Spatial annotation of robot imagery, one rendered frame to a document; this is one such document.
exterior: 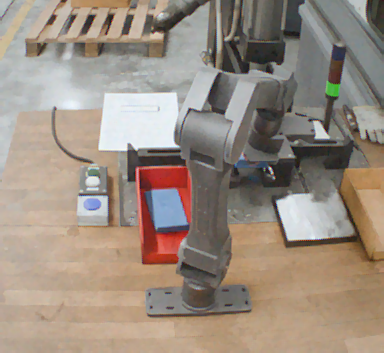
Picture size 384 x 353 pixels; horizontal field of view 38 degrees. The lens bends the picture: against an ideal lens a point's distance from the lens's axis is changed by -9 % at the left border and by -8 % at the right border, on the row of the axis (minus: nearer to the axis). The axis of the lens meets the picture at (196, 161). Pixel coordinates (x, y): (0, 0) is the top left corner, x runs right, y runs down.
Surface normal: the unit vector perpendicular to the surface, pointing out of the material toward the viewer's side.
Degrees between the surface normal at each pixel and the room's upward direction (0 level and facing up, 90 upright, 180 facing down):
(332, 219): 0
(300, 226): 0
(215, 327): 0
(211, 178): 96
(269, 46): 90
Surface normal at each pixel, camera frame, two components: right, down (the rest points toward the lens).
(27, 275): 0.06, -0.82
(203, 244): -0.45, 0.58
